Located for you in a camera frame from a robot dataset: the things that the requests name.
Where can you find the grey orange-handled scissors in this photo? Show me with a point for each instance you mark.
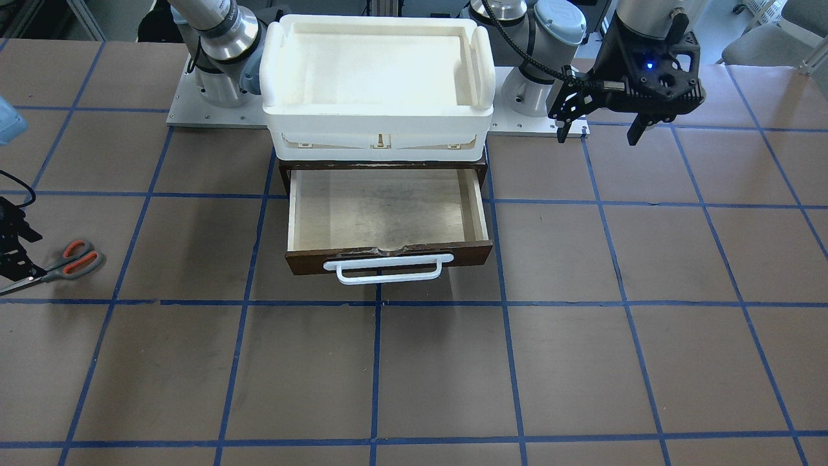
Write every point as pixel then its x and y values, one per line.
pixel 78 259

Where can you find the white plastic tray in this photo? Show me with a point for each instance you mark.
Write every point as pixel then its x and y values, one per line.
pixel 377 88

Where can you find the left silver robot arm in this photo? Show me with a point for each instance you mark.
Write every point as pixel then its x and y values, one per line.
pixel 539 37

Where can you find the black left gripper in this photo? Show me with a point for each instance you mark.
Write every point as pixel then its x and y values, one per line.
pixel 612 59

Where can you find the grey office chair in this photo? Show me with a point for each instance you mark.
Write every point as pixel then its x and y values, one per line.
pixel 799 32

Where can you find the wooden drawer with white handle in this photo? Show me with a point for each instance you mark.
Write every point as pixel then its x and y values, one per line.
pixel 410 223

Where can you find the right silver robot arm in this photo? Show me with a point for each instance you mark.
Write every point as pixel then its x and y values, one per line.
pixel 225 41

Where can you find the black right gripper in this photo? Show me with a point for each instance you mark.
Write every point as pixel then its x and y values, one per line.
pixel 13 241

